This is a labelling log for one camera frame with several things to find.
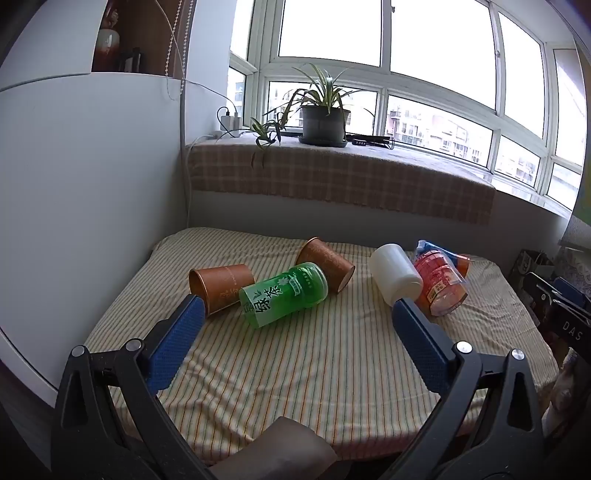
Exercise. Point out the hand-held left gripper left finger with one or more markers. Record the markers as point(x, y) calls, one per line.
point(178, 341)

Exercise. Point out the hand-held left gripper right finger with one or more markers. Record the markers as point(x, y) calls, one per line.
point(418, 341)

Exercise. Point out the white plastic cup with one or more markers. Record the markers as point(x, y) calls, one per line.
point(395, 272)

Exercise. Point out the brown paper cup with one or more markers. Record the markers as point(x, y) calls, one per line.
point(324, 261)
point(221, 282)

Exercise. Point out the blue orange printed cup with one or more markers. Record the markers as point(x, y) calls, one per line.
point(462, 266)

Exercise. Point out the striped bed sheet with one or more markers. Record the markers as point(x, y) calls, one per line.
point(300, 378)

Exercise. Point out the paper bag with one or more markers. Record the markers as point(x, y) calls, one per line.
point(531, 270)

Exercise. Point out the brown cloth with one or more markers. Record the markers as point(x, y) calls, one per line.
point(277, 450)

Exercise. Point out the black bag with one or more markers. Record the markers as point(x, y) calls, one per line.
point(570, 318)

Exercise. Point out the white cabinet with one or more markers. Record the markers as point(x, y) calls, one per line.
point(92, 207)

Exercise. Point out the plaid windowsill cloth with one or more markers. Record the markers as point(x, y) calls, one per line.
point(346, 175)

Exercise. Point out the black flat device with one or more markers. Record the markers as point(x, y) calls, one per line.
point(369, 139)

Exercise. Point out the white power strip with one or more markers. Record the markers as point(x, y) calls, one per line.
point(221, 135)

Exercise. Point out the grey plant saucer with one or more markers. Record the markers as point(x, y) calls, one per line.
point(323, 142)

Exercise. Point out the white charger block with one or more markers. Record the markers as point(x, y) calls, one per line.
point(230, 124)

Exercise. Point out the small spider plant offshoot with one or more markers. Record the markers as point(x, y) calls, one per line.
point(265, 131)

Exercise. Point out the spider plant in grey pot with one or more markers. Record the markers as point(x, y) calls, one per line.
point(323, 122)

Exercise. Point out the wooden shelf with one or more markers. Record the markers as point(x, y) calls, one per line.
point(154, 41)

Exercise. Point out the white red vase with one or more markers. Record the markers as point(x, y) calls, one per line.
point(108, 48)

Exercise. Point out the white window frame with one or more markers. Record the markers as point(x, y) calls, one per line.
point(383, 76)

